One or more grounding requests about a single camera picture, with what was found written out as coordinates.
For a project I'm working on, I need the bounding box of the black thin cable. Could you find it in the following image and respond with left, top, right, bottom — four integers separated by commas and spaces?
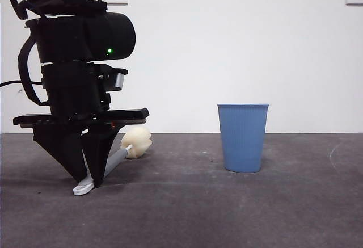
0, 80, 43, 87

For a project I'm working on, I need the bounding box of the grey-handled sponge cup brush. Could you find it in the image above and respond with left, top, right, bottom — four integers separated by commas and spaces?
73, 127, 153, 197

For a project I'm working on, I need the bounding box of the blue ribbed plastic cup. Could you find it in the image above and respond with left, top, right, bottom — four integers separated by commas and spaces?
217, 103, 269, 174

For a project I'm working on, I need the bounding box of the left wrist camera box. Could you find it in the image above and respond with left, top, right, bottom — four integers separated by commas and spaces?
99, 65, 129, 93

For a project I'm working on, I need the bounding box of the black thick cable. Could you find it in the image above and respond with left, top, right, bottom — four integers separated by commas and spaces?
17, 35, 51, 106

